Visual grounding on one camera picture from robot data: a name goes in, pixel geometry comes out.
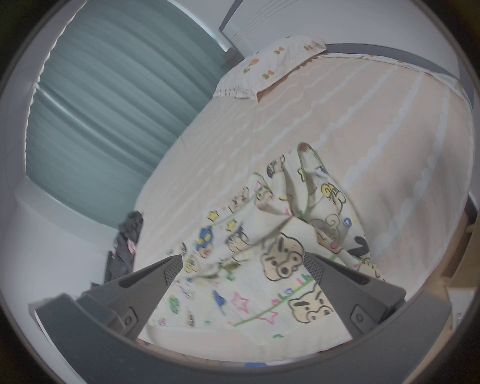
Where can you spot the pile of clothes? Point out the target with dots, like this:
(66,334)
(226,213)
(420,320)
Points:
(125,240)

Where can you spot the blue-green curtain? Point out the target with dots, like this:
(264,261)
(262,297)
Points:
(75,161)
(131,75)

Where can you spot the bed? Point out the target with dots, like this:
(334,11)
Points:
(337,112)

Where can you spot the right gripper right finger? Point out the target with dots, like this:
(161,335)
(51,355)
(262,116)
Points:
(360,300)

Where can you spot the white printed pillow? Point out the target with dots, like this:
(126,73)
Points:
(270,63)

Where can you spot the grey bedside table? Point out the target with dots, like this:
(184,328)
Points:
(232,58)

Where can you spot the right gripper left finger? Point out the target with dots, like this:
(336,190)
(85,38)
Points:
(127,303)

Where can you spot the white printed pyjama top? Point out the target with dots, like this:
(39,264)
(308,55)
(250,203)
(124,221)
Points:
(262,300)

